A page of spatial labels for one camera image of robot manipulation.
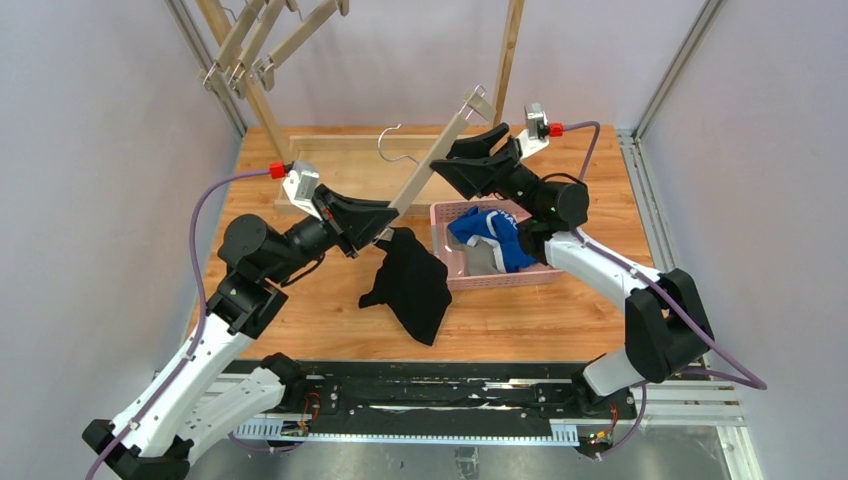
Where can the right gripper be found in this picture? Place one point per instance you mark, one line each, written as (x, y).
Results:
(505, 163)

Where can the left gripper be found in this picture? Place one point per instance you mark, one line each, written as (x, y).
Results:
(328, 216)

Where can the beige clip hanger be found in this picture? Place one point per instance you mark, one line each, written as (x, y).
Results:
(265, 67)
(229, 35)
(474, 103)
(239, 72)

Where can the blue underwear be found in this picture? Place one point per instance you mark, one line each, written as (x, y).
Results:
(497, 228)

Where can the grey underwear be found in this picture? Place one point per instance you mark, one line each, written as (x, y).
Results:
(480, 260)

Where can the black underwear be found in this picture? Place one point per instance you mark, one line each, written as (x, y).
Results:
(412, 282)

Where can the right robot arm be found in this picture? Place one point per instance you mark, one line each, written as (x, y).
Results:
(666, 326)

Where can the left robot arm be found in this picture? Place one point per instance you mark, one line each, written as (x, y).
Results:
(166, 430)

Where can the empty beige clip hanger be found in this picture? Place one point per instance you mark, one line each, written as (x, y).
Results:
(229, 35)

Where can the wooden clothes rack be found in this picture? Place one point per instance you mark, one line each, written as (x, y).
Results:
(370, 162)

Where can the pink plastic basket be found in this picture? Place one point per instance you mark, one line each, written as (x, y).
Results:
(450, 251)

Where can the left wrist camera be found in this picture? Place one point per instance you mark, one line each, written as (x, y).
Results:
(298, 182)

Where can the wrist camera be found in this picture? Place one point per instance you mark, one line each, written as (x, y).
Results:
(538, 131)
(298, 182)

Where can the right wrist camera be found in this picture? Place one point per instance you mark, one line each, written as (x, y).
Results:
(538, 131)

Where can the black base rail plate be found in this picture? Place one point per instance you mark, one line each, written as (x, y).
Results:
(419, 402)

